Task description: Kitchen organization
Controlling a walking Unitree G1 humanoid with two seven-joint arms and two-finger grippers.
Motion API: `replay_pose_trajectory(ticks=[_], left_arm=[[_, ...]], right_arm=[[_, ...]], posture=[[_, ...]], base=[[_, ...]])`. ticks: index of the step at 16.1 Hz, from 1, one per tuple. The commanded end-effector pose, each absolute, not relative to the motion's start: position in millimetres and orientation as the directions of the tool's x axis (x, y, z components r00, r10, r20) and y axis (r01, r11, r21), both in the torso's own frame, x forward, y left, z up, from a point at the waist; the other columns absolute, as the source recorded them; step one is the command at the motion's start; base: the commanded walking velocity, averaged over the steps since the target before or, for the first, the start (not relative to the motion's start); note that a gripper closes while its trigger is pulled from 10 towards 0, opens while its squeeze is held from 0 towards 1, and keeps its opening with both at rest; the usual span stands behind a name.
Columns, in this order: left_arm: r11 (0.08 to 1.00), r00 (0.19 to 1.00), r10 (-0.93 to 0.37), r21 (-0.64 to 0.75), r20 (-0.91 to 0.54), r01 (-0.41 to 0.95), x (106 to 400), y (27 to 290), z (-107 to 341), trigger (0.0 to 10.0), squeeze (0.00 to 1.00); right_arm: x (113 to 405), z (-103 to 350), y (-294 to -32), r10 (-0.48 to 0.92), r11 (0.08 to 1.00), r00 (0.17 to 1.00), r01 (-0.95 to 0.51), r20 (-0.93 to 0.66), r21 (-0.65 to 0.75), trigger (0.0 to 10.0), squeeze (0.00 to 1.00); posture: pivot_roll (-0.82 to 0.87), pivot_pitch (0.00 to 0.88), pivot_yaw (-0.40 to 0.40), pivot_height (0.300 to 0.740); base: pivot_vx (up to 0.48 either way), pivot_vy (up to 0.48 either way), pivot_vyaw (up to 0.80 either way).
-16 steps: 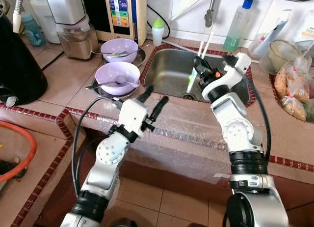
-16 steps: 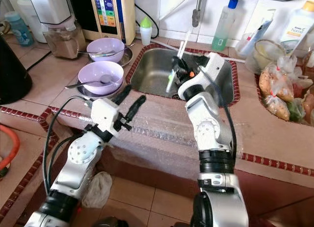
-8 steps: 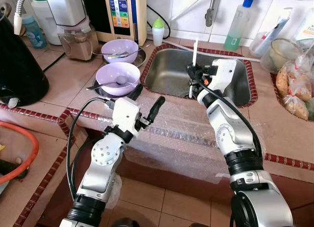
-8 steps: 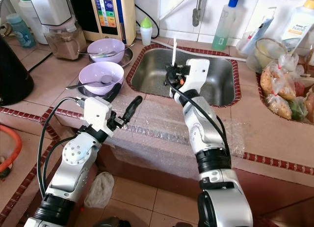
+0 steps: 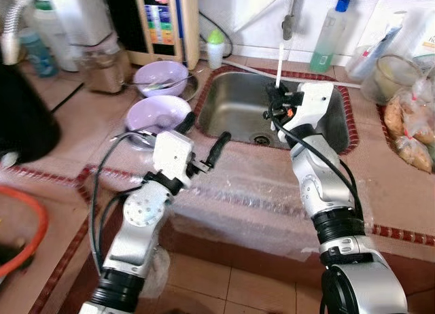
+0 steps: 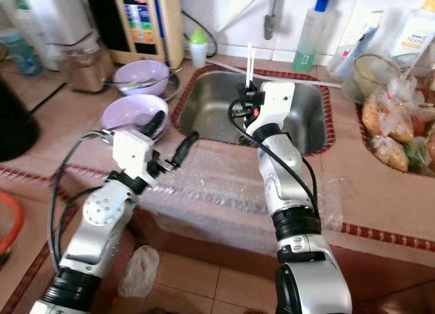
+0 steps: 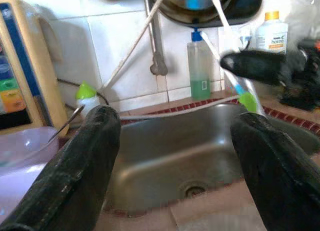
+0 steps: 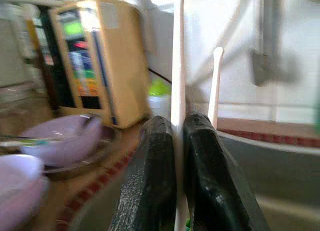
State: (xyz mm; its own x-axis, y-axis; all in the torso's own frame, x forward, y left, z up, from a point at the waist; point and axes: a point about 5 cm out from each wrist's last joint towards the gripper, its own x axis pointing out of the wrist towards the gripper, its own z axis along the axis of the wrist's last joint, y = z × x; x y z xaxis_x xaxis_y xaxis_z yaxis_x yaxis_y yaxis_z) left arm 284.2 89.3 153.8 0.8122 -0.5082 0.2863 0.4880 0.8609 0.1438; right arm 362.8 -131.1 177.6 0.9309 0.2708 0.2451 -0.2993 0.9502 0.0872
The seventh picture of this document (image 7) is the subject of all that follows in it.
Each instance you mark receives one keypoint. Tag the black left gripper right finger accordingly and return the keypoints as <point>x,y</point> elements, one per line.
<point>280,178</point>

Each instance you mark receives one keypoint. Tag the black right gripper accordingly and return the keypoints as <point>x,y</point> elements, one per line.
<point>305,78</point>

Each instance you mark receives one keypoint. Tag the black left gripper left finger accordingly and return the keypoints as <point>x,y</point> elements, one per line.
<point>62,178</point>

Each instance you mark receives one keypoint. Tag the white blue green brush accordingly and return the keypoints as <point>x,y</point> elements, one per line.
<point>225,18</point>

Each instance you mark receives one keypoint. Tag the steel kitchen sink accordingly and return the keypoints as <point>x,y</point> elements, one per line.
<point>170,146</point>

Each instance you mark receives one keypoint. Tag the white bottle orange cap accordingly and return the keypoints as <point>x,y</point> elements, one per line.
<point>271,33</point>

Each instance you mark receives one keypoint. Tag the purple plastic bowl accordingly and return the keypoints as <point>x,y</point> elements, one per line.
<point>22,161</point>

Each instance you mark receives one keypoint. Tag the green soap bottle blue cap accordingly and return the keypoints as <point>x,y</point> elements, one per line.
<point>200,73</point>

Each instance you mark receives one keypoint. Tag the steel spoon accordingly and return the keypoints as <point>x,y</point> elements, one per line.
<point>67,123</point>

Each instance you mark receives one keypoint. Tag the dark hanging pot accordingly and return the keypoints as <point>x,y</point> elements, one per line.
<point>237,6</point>

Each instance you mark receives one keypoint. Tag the white bottle green cap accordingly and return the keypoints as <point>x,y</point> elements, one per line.
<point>86,91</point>

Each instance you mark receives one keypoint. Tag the metal faucet pipe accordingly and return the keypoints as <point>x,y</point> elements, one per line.
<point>156,41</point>

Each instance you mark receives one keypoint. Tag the beige water ionizer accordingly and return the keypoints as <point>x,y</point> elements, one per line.
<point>22,66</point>

